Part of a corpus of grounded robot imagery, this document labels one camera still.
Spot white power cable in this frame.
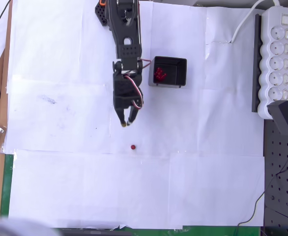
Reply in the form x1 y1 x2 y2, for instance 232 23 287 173
230 0 282 44

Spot white power strip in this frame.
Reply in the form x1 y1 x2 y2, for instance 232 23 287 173
257 6 288 120

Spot white paper table cover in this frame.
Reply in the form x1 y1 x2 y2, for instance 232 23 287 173
5 0 266 228

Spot dark flat device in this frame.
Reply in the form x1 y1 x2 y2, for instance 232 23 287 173
59 227 132 236

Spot black power adapter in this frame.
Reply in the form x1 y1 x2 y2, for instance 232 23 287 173
266 100 288 137

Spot black square container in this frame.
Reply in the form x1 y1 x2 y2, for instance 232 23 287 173
148 56 188 89

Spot black shelf rail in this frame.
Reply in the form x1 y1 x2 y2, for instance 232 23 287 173
251 14 262 114

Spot blurry gray object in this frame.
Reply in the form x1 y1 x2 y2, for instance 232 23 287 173
0 210 51 236

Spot black pegboard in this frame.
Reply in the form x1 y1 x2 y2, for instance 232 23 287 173
263 119 288 236

